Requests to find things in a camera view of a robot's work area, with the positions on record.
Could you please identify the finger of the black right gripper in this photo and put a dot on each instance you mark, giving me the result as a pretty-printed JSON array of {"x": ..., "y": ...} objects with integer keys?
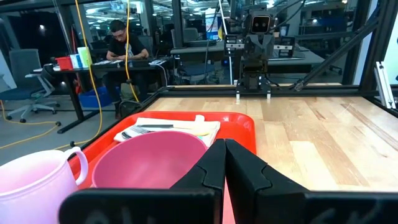
[
  {"x": 252, "y": 46},
  {"x": 266, "y": 46}
]

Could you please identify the magenta plastic bowl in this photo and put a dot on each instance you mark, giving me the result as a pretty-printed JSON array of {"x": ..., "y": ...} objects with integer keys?
[{"x": 149, "y": 161}]

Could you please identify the black desk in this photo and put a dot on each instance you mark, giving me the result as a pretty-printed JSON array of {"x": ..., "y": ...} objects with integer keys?
[{"x": 99, "y": 68}]

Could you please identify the red plastic bin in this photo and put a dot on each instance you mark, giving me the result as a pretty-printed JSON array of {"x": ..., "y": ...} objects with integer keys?
[{"x": 64, "y": 63}]

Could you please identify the grey desk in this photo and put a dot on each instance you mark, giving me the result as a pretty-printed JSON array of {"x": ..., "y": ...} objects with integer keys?
[{"x": 298, "y": 57}]

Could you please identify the salmon pink round plate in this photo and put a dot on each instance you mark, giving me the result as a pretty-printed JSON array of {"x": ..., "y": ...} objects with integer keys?
[{"x": 228, "y": 202}]

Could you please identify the person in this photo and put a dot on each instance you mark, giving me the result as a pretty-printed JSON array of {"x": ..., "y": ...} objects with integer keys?
[{"x": 118, "y": 46}]

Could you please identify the red plastic tray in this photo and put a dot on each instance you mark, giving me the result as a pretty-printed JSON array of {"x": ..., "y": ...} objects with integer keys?
[{"x": 236, "y": 130}]

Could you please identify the blue and white container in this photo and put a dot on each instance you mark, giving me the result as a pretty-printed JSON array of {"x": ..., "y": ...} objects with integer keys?
[{"x": 74, "y": 61}]

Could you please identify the black aluminium table frame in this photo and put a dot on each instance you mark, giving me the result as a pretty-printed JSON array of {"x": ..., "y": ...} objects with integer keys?
[{"x": 311, "y": 91}]

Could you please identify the purple cup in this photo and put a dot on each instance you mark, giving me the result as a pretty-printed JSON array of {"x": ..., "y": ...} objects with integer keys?
[{"x": 34, "y": 186}]

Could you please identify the beige cloth napkin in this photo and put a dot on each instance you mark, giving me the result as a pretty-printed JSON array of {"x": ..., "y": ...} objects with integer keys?
[{"x": 146, "y": 120}]

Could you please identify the grey office chair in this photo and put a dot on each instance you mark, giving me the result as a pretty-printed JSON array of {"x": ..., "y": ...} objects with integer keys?
[{"x": 25, "y": 68}]

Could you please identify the silver aluminium bracket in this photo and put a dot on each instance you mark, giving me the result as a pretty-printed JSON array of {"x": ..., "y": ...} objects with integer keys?
[{"x": 385, "y": 87}]

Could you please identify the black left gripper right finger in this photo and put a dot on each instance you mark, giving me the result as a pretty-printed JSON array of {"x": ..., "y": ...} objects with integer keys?
[{"x": 295, "y": 208}]

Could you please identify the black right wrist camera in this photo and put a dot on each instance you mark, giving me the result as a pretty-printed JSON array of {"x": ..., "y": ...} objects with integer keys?
[{"x": 260, "y": 24}]

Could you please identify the blue storage bin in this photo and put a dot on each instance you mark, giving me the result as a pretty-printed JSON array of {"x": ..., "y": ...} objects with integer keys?
[{"x": 93, "y": 98}]

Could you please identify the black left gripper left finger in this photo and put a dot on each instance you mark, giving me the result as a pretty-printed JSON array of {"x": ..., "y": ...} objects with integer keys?
[{"x": 155, "y": 207}]

